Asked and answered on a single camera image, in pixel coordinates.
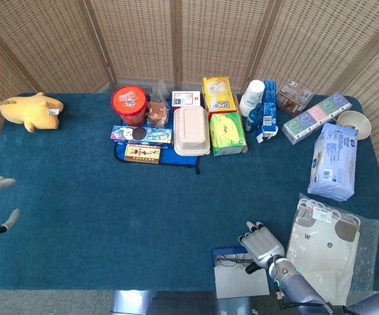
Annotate clear box brown items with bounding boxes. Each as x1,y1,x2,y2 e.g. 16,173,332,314
276,79,315,117

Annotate wicker folding screen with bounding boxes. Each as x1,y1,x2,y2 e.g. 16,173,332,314
0,0,379,186

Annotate long multicolour tissue pack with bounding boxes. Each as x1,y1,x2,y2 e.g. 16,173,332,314
281,91,353,146

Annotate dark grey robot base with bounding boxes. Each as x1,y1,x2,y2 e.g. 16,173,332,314
110,290,252,315

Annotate bagged brown pastry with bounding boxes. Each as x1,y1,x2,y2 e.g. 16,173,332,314
146,80,171,129

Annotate small yellow red box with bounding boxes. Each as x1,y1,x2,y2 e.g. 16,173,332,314
124,143,162,165

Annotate beige lidded lunch box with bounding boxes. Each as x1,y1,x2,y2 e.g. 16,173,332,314
173,105,211,157

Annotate red snack tub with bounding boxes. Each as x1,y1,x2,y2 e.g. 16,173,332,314
111,85,149,127

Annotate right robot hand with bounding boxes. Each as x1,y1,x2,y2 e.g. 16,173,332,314
237,220,286,275

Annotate blue cookie box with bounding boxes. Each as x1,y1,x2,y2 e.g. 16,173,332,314
110,124,173,148

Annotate light blue wipes pack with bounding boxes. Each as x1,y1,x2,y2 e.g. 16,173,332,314
307,123,359,202

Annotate blue white carton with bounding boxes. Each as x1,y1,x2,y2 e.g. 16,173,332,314
254,79,279,144

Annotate beige bowl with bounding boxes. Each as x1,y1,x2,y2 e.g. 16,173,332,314
336,110,372,140

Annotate small white red box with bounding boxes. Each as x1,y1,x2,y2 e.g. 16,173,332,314
171,91,201,110

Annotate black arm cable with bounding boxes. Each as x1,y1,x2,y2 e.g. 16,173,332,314
275,288,353,315

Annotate white plastic bottle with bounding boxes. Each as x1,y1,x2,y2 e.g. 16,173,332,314
239,79,266,118

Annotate blue spray bottle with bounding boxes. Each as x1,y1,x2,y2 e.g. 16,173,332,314
243,102,264,133

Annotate blue pouch black trim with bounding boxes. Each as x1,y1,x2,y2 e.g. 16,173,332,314
113,142,201,175

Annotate blue glasses case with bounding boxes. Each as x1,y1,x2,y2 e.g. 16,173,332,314
212,246,271,300

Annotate yellow plush toy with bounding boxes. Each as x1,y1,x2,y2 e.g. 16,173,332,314
0,92,64,133

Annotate yellow snack box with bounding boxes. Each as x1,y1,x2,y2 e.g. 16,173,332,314
202,76,237,121

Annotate black wire-frame eyeglasses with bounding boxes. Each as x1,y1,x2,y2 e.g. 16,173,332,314
216,254,254,267

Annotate green tissue pack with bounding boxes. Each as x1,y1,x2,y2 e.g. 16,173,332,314
209,112,249,157

